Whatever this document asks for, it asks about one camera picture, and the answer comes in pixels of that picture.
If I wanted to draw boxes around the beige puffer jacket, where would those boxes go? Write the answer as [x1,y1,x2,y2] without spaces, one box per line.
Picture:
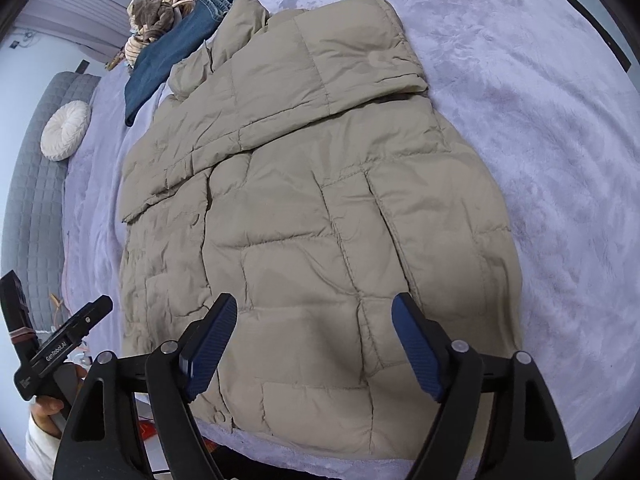
[119,0,522,460]

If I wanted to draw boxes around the brown and striped clothes pile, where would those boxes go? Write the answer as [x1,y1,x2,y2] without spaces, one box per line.
[105,0,195,70]

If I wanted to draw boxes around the person's left hand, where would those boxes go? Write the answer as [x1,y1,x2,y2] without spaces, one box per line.
[30,396,64,439]

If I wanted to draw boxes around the grey quilted headboard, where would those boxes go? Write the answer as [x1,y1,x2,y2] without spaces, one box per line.
[1,72,100,332]

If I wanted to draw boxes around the round white pleated cushion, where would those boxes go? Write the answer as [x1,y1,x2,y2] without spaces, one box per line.
[40,100,91,162]

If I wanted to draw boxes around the grey curtain left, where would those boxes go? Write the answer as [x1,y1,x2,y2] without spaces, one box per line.
[14,0,131,63]

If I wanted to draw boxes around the lavender plush bed blanket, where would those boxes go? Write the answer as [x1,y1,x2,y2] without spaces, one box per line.
[62,0,640,478]

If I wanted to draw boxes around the folded blue jeans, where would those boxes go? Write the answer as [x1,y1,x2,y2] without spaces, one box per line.
[124,0,233,127]

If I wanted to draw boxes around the black strap on bed edge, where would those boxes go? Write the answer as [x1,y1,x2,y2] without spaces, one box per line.
[566,0,633,73]

